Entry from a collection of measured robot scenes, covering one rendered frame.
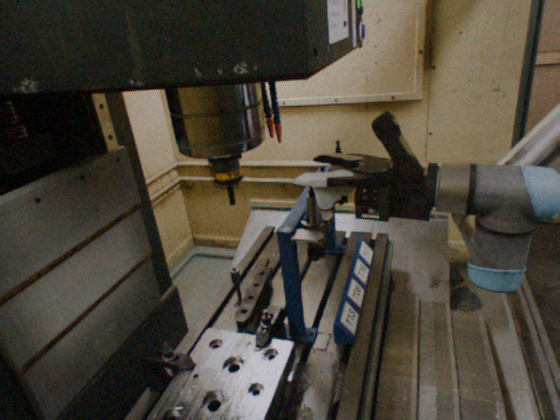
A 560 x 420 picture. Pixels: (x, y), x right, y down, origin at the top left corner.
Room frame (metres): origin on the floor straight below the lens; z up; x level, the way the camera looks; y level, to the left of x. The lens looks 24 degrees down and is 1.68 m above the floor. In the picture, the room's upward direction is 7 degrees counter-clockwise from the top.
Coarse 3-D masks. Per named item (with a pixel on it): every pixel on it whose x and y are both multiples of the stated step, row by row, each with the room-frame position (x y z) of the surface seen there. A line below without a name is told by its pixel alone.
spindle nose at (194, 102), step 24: (168, 96) 0.66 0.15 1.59; (192, 96) 0.63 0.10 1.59; (216, 96) 0.62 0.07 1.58; (240, 96) 0.64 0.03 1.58; (192, 120) 0.63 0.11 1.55; (216, 120) 0.62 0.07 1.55; (240, 120) 0.63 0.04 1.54; (192, 144) 0.63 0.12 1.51; (216, 144) 0.62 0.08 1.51; (240, 144) 0.63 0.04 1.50
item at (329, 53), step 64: (0, 0) 0.68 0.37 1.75; (64, 0) 0.64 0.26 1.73; (128, 0) 0.60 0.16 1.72; (192, 0) 0.56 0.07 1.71; (256, 0) 0.53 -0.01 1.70; (320, 0) 0.58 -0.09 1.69; (0, 64) 0.70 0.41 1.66; (64, 64) 0.65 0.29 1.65; (128, 64) 0.61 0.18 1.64; (192, 64) 0.57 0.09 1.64; (256, 64) 0.54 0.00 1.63; (320, 64) 0.56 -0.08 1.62
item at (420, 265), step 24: (264, 216) 1.73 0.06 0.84; (336, 216) 1.62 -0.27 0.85; (432, 216) 1.48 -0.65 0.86; (240, 240) 1.63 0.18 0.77; (408, 240) 1.41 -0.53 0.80; (432, 240) 1.39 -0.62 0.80; (408, 264) 1.31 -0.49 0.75; (432, 264) 1.29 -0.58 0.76; (408, 288) 1.22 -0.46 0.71; (432, 288) 1.20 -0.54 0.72; (384, 336) 1.08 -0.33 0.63
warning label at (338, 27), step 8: (328, 0) 0.62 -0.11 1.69; (336, 0) 0.67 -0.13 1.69; (344, 0) 0.73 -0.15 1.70; (328, 8) 0.62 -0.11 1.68; (336, 8) 0.67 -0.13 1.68; (344, 8) 0.73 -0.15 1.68; (328, 16) 0.61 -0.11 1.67; (336, 16) 0.67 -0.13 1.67; (344, 16) 0.73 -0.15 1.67; (336, 24) 0.66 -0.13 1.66; (344, 24) 0.73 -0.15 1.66; (328, 32) 0.61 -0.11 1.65; (336, 32) 0.66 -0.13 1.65; (344, 32) 0.72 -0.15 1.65; (336, 40) 0.66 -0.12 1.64
